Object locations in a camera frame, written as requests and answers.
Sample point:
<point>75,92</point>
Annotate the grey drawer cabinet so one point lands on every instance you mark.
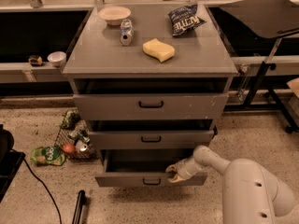
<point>198,54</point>

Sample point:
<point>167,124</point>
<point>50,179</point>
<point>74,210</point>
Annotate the grey top drawer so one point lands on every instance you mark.
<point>150,98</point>

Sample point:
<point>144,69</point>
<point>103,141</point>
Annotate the grey drawer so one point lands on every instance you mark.
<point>150,134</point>
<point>150,98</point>
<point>144,168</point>

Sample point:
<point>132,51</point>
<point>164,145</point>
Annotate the crushed silver can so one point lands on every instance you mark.
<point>127,32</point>

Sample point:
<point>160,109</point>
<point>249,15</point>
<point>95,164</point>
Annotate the green snack pouch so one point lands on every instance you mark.
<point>47,156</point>

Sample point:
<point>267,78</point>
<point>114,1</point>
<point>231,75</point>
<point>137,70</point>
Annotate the green bottle in basket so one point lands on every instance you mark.
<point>80,135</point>

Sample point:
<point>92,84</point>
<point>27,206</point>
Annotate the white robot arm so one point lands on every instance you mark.
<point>250,193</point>

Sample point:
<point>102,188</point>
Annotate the yellow sponge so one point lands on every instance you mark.
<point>158,50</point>

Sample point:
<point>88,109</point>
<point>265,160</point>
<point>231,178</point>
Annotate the wire basket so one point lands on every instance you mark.
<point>62,139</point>

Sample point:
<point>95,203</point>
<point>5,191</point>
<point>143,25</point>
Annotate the grey middle drawer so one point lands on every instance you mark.
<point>150,134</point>

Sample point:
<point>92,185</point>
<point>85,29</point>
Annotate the tape measure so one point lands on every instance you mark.
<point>35,60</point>

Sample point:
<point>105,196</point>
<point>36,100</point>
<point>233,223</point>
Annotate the silver can in basket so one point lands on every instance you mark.
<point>81,147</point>

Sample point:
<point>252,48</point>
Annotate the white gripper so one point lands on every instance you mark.
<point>185,168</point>

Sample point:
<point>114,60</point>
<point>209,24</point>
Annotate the black equipment at left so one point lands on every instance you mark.
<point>10,160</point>

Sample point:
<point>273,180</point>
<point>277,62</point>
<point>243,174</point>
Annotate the beige bowl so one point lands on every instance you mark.
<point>114,15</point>

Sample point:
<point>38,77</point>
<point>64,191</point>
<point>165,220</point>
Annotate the black pole on floor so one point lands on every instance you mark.
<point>81,200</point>

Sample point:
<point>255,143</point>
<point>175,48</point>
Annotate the blue chips bag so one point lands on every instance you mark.
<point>184,19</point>

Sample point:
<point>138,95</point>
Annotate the red apple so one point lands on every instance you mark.
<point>69,148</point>

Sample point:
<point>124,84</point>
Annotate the black stand table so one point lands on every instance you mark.
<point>262,39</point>

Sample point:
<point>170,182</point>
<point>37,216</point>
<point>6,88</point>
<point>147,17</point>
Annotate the grey bottom drawer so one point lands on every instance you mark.
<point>144,168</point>

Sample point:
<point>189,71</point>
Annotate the small white cup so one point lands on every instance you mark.
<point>57,58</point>

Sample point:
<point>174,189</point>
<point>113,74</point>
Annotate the green bag on floor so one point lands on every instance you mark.
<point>71,117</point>

